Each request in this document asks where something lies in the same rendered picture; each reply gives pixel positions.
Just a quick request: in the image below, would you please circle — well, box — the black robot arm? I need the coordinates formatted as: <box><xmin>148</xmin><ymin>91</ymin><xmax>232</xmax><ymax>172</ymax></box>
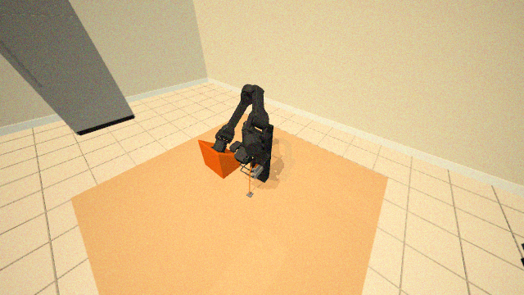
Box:
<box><xmin>211</xmin><ymin>84</ymin><xmax>269</xmax><ymax>164</ymax></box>

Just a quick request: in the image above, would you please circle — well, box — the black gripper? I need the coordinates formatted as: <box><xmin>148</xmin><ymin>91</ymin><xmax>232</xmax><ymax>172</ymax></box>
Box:
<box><xmin>229</xmin><ymin>141</ymin><xmax>271</xmax><ymax>168</ymax></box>

